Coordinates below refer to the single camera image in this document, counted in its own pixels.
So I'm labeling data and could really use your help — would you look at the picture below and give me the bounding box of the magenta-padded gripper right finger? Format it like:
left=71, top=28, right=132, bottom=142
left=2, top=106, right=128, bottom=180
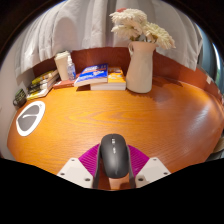
left=128, top=144, right=172, bottom=189

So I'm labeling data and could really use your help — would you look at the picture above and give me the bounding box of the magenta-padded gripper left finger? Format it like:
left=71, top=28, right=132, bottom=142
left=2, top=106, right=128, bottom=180
left=56, top=143, right=102, bottom=190

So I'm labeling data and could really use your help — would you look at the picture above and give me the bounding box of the black computer mouse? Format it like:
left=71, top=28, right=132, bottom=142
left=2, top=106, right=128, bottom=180
left=99, top=133, right=131, bottom=179

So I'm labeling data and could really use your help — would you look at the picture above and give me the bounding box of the grey white-rimmed mouse pad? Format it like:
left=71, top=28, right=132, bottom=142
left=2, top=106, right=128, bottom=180
left=15, top=100, right=46, bottom=137

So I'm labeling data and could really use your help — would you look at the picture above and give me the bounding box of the white and yellow book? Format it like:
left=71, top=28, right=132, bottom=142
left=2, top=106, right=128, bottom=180
left=25, top=84, right=55, bottom=101

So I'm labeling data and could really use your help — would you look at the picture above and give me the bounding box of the flat red book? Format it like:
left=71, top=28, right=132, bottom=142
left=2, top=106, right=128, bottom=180
left=52, top=78, right=77, bottom=90

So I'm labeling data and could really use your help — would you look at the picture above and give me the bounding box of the dark green-rimmed mug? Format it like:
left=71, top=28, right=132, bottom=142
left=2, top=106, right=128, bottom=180
left=12, top=88, right=28, bottom=108

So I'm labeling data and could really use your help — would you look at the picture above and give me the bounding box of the cream ceramic vase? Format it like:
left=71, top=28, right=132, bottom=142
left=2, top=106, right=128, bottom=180
left=125, top=40, right=158, bottom=94

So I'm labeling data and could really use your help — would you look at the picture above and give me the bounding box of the orange cover book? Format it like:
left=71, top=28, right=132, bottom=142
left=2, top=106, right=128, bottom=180
left=89, top=66, right=128, bottom=92

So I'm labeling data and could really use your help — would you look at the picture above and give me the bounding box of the beige lidded tumbler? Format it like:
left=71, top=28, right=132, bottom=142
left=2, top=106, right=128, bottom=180
left=54, top=50, right=72, bottom=82

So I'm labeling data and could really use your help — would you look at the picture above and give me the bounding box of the dark glass window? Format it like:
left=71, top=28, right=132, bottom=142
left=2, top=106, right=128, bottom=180
left=199, top=28, right=223, bottom=88

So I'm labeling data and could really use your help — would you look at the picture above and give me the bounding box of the white daisy flower bunch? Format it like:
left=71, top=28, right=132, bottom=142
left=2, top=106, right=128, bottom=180
left=109, top=8, right=177, bottom=50

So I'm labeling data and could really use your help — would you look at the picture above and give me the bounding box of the white pleated curtain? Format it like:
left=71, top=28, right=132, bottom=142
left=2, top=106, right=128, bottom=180
left=14, top=0, right=204, bottom=79

